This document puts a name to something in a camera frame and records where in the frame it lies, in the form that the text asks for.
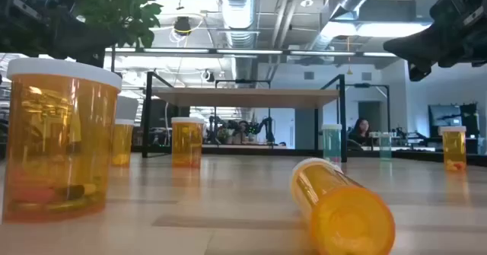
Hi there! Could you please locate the green leafy plant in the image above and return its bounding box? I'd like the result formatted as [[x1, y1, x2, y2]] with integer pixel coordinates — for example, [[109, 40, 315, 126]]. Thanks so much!
[[66, 0, 164, 73]]

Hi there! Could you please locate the silver round ceiling duct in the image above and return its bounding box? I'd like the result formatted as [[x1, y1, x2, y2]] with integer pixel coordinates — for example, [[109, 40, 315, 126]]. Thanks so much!
[[216, 0, 262, 81]]

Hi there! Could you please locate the long ceiling light bar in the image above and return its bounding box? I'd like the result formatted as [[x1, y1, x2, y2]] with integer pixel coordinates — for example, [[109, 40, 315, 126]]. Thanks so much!
[[104, 47, 399, 58]]

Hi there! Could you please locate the black wall monitor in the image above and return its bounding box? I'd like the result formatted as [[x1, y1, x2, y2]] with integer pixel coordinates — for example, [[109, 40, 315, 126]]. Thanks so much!
[[428, 104, 463, 129]]

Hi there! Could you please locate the black metal gantry frame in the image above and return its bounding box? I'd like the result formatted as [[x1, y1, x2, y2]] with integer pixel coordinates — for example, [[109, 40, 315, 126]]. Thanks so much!
[[336, 82, 391, 134]]

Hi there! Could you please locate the person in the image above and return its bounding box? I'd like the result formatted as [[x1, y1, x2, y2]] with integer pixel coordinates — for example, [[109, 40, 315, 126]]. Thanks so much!
[[348, 117, 372, 146]]

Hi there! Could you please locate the black ceiling dome camera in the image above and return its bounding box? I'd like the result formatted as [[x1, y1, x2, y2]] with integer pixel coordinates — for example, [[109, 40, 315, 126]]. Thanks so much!
[[173, 16, 193, 37]]

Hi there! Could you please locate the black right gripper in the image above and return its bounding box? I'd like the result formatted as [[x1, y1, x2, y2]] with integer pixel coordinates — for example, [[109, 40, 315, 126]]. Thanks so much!
[[383, 0, 487, 81]]

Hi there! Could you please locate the bright ceiling light panel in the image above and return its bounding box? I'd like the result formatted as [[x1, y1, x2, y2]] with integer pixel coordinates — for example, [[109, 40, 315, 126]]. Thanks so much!
[[323, 21, 434, 39]]

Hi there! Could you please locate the wooden shelf with black frame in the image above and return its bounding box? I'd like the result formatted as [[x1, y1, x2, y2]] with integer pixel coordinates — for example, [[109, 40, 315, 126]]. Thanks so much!
[[141, 71, 348, 163]]

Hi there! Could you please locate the small orange medicine bottle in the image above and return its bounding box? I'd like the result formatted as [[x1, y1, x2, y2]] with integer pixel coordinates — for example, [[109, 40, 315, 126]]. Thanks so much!
[[110, 118, 135, 167], [438, 126, 467, 172], [291, 158, 396, 255]]

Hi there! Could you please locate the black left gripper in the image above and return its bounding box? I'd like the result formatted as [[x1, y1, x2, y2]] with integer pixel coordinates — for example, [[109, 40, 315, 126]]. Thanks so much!
[[0, 0, 117, 68]]

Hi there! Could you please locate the teal medicine bottle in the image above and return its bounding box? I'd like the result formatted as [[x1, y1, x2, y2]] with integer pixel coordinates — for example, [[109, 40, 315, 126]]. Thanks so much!
[[321, 123, 343, 164], [379, 132, 393, 160]]

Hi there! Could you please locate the large orange medicine bottle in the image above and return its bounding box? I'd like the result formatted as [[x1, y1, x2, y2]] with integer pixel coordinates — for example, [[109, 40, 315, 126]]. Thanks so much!
[[170, 116, 205, 168], [2, 58, 123, 224]]

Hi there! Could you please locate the black aluminium table frame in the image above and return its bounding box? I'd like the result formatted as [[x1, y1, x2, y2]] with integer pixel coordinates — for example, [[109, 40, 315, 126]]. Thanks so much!
[[344, 148, 487, 167]]

